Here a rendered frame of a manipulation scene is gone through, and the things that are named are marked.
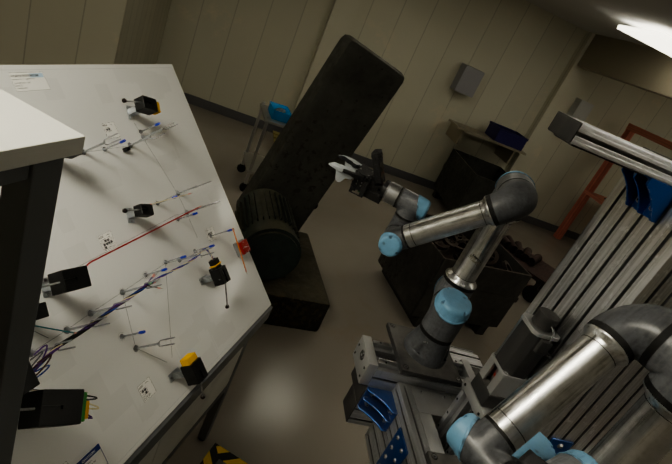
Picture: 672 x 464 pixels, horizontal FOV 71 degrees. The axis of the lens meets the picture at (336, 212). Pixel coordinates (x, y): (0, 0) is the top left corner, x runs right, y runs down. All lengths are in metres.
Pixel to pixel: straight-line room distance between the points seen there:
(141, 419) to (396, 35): 6.03
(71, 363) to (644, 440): 1.22
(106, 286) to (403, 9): 5.91
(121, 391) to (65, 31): 3.86
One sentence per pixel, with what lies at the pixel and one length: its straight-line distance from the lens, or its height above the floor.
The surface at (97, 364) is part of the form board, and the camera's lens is 1.38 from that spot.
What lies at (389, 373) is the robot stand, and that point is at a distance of 1.61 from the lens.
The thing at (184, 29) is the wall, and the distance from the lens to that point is 6.76.
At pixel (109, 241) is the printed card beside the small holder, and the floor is 1.24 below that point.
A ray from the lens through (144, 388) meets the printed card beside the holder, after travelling 1.47.
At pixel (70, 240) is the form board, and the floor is 1.27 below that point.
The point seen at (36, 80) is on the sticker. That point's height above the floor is 1.56.
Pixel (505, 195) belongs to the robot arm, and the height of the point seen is 1.76.
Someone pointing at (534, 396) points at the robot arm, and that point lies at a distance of 0.98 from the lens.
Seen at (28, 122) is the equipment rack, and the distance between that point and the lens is 0.53.
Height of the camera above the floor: 2.06
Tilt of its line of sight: 23 degrees down
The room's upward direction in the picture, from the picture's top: 24 degrees clockwise
